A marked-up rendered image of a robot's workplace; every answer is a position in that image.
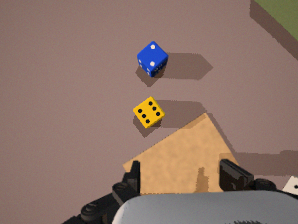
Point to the tan square mat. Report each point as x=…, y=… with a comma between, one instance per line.
x=186, y=161

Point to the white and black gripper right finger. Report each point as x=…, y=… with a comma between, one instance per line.
x=234, y=178

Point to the blue die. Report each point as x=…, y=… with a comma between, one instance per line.
x=152, y=59

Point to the white die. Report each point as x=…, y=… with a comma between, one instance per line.
x=292, y=185

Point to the yellow die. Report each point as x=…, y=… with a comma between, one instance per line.
x=149, y=112

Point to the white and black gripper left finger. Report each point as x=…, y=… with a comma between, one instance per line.
x=104, y=209

